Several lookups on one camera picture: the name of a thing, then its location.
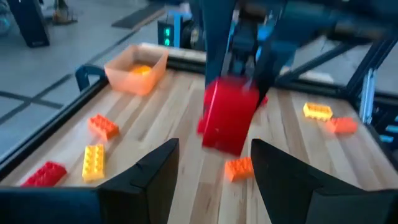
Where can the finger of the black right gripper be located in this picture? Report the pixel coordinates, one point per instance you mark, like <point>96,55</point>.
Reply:
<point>217,37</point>
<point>269,71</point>

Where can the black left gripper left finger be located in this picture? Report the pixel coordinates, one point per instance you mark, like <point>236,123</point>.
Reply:
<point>146,193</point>

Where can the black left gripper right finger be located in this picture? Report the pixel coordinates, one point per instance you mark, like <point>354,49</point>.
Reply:
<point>295,199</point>

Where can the red two-by-four brick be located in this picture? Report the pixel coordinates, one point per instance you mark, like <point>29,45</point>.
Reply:
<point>46,175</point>
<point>228,118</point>

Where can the orange two-by-four brick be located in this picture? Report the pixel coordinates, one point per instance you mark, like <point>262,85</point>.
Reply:
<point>237,168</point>
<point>342,125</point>
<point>104,126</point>

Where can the black box with green lights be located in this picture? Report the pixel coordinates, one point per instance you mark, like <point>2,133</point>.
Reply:
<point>164,32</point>

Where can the translucent orange plastic bin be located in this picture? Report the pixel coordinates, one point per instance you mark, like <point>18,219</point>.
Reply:
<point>124,82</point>

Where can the black box with blue lights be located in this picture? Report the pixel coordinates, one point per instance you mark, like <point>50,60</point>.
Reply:
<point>390,130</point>

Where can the black tower cabinet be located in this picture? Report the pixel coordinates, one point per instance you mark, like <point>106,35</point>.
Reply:
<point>29,21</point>

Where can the silver frame bracket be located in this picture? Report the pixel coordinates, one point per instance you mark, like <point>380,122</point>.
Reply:
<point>368,96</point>

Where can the black aluminium table frame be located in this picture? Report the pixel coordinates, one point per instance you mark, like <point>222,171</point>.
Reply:
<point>46,132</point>

